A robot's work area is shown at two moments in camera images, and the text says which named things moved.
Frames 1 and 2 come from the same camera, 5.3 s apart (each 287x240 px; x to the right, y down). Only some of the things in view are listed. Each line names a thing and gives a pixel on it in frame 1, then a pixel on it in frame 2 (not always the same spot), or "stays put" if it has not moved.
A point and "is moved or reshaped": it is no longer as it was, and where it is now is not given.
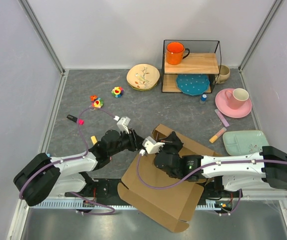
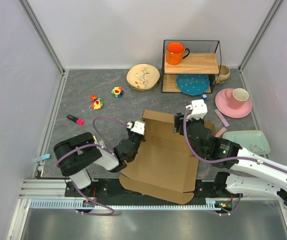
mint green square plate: [243, 142] stays put
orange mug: [176, 52] stays put
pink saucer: [222, 105] stays put
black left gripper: [135, 141] -> [130, 132]
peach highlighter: [212, 139] stays put
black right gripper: [172, 140] -> [178, 120]
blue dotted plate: [193, 84] stays put
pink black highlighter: [74, 119] stays put
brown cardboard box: [171, 201] is moved or reshaped
